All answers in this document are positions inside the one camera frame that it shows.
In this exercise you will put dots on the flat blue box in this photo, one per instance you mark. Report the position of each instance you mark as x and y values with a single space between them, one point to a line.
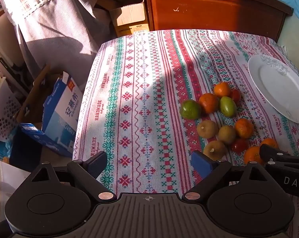
40 136

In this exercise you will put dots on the tall blue milk carton box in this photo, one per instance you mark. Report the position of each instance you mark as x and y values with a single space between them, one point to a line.
65 109

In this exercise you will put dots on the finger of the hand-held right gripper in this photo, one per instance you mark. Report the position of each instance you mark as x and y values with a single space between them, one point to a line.
268 152

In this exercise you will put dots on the brown cardboard sheet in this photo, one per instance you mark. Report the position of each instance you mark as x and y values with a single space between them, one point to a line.
38 86

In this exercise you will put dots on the round green jujube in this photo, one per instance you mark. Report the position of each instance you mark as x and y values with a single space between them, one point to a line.
190 109

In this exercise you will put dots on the oval green jujube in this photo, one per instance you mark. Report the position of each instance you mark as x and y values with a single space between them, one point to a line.
228 106

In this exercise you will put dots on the checked grey curtain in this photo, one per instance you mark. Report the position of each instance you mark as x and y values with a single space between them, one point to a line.
57 22

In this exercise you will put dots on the patterned striped tablecloth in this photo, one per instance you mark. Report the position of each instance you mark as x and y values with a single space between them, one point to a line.
144 99

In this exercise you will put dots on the orange mandarin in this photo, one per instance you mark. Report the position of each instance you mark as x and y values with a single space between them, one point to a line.
222 89
252 155
208 103
269 142
244 128

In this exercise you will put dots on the open cardboard box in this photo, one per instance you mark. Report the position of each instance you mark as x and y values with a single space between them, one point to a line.
129 17

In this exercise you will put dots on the brown wooden cabinet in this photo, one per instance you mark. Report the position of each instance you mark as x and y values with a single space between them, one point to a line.
208 10

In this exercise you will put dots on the white perforated plastic basket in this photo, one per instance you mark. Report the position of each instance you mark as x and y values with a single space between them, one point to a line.
2 111

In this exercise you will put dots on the white plate with flower print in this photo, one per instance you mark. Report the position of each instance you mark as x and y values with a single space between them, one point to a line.
280 89

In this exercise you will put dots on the brown kiwi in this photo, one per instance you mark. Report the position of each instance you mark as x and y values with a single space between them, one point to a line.
207 129
215 150
227 134

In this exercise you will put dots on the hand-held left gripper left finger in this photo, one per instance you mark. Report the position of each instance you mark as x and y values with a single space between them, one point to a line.
96 164

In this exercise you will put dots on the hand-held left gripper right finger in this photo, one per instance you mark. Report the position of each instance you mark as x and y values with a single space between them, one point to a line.
201 164

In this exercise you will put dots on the red cherry tomato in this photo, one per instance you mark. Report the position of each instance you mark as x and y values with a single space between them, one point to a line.
235 95
239 145

